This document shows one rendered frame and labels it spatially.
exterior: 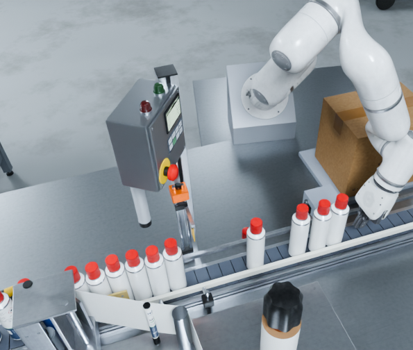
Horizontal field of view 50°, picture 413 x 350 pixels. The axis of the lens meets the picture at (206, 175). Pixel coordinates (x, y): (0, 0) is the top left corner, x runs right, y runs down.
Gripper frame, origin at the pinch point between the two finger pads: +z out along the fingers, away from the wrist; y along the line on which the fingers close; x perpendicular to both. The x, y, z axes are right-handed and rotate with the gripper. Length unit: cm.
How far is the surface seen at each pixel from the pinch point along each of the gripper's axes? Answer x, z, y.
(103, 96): -33, 112, -253
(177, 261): -56, 12, 2
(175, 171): -64, -18, 0
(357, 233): 3.0, 6.2, -0.7
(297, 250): -19.4, 9.7, 2.0
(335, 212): -13.0, -5.0, 1.2
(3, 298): -99, 25, 0
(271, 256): -24.0, 16.1, -1.3
